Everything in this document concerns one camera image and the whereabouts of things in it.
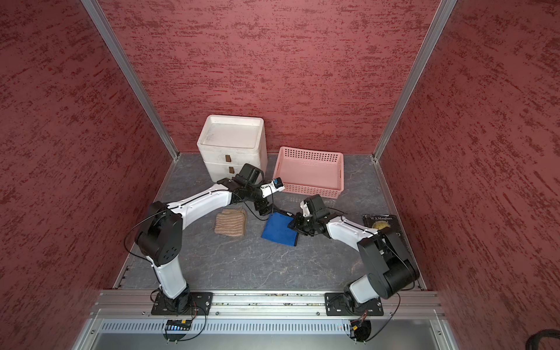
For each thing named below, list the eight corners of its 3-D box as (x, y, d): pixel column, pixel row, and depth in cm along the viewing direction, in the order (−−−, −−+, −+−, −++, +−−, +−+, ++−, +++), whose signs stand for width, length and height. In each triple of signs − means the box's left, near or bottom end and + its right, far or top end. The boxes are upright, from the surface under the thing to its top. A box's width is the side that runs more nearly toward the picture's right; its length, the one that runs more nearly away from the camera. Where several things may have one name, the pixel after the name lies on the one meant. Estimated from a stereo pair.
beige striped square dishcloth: (214, 235, 92) (212, 232, 90) (220, 211, 100) (218, 208, 98) (245, 235, 92) (244, 233, 90) (248, 211, 100) (247, 208, 98)
